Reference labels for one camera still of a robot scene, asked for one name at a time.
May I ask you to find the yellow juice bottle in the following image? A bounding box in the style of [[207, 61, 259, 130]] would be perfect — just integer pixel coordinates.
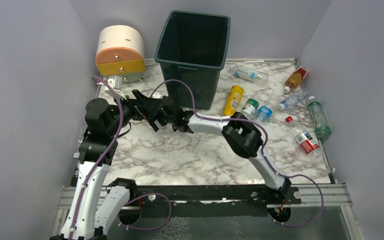
[[222, 85, 244, 116]]

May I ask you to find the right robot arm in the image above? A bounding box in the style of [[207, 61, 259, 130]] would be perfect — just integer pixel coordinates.
[[126, 89, 292, 204]]

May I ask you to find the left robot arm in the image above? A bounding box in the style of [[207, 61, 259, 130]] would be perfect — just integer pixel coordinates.
[[51, 98, 141, 240]]

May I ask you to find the dark green plastic bin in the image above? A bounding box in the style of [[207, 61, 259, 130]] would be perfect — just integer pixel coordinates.
[[154, 10, 231, 110]]

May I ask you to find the cream orange drawer box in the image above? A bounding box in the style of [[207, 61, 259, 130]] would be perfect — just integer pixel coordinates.
[[95, 25, 146, 83]]

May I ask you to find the clear bottle green white label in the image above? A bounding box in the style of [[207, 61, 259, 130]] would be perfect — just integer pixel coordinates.
[[240, 98, 259, 120]]

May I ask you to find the clear bottle light blue label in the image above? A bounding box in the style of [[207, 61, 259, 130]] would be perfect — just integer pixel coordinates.
[[233, 65, 268, 82]]

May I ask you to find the crumpled clear bottle white cap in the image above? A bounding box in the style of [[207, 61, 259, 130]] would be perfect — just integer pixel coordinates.
[[278, 91, 309, 111]]

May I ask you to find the amber tea bottle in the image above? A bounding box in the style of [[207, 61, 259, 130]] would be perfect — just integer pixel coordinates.
[[282, 66, 309, 94]]

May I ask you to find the red cap bottle right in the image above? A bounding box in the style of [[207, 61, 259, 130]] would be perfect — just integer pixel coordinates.
[[285, 116, 321, 158]]

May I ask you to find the green tea bottle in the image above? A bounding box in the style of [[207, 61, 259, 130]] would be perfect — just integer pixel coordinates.
[[307, 95, 332, 139]]

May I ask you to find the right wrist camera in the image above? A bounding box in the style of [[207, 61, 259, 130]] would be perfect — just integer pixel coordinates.
[[150, 92, 163, 99]]

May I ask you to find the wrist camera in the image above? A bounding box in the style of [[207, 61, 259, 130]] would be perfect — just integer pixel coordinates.
[[107, 75, 123, 90], [150, 92, 163, 99]]

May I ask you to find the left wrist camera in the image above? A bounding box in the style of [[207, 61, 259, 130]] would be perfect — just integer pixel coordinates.
[[107, 75, 123, 90]]

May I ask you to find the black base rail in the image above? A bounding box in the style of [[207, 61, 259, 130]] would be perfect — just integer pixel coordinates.
[[71, 183, 302, 220]]

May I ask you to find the aluminium frame rail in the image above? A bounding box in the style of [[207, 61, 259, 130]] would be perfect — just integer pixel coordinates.
[[57, 183, 353, 211]]

